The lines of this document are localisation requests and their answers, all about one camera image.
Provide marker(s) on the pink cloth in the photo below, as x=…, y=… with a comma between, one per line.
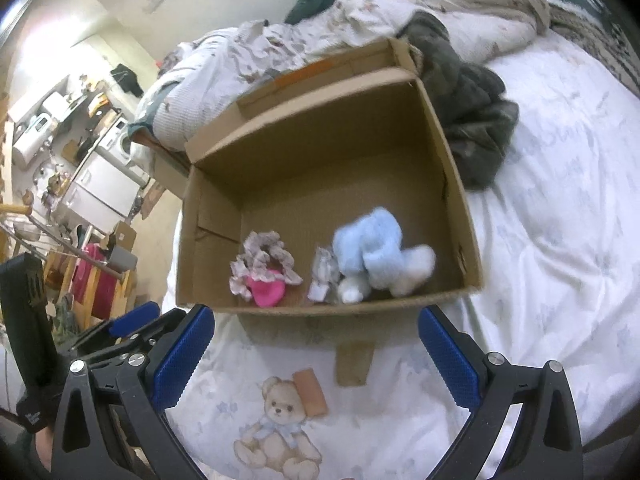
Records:
x=95, y=280

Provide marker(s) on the white washing machine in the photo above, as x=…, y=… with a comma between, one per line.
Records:
x=115, y=142

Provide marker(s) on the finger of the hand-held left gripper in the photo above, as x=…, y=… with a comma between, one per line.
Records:
x=125, y=345
x=132, y=320

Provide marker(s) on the white teddy bear bed sheet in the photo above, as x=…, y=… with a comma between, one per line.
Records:
x=525, y=260

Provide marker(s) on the tan rectangular piece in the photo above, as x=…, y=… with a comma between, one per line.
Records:
x=310, y=392

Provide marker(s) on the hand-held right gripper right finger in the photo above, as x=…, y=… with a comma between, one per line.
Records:
x=450, y=355

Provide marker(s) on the brown cardboard box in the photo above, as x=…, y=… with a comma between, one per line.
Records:
x=325, y=170

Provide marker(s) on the pink heart-shaped toy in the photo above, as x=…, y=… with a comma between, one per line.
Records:
x=267, y=287

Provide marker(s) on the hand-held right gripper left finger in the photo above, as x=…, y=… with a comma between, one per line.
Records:
x=182, y=355

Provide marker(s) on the grey bin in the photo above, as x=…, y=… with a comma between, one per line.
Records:
x=122, y=259

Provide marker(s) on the light blue plush toy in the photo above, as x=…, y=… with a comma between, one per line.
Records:
x=370, y=245

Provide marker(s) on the dark camouflage blanket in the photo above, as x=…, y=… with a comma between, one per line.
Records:
x=470, y=110

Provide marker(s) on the metal drying rack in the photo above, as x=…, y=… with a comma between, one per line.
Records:
x=50, y=237

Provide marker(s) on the white kitchen cabinets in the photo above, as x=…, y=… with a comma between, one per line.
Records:
x=105, y=190

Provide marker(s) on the black hanging bag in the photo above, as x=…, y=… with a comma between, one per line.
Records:
x=125, y=79

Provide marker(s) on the beige frilly scrunchie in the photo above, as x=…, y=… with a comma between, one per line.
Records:
x=260, y=255
x=325, y=270

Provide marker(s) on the black white striped blanket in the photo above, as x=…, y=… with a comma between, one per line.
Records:
x=590, y=35

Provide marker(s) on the yellow wooden shelf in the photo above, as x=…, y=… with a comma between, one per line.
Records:
x=125, y=290

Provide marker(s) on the brown cardboard piece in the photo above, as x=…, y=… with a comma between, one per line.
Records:
x=355, y=362

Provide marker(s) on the beige printed quilt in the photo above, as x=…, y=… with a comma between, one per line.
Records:
x=350, y=15

